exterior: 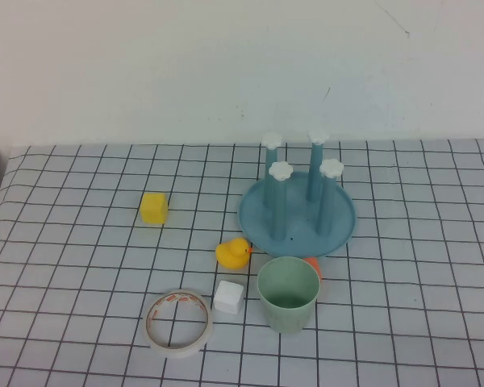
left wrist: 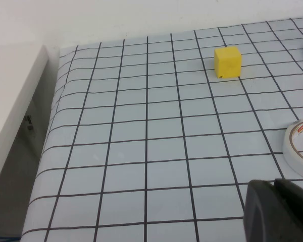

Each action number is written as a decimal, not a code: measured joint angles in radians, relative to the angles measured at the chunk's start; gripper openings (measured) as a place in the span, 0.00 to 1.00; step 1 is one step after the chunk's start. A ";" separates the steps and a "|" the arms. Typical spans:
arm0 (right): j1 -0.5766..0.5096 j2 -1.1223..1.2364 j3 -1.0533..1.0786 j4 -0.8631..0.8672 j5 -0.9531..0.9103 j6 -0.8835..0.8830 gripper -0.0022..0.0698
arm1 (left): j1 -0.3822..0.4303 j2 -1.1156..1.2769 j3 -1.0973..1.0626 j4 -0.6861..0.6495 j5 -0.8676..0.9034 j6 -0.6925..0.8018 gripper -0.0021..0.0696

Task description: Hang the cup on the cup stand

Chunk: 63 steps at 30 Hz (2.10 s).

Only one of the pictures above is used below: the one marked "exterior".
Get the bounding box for yellow rubber duck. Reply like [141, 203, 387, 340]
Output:
[215, 237, 254, 270]

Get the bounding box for blue cup stand white caps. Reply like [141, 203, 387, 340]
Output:
[237, 129, 358, 259]

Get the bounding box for yellow foam cube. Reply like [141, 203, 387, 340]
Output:
[140, 192, 169, 225]

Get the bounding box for light green plastic cup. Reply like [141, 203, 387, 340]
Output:
[257, 256, 322, 335]

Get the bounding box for orange foam cube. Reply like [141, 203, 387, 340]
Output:
[304, 256, 323, 283]

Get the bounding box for white foam cube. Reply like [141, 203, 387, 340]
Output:
[213, 280, 244, 315]

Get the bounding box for white tape roll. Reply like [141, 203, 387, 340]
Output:
[145, 289, 215, 360]

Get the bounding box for grid pattern tablecloth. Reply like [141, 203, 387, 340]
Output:
[0, 139, 484, 387]

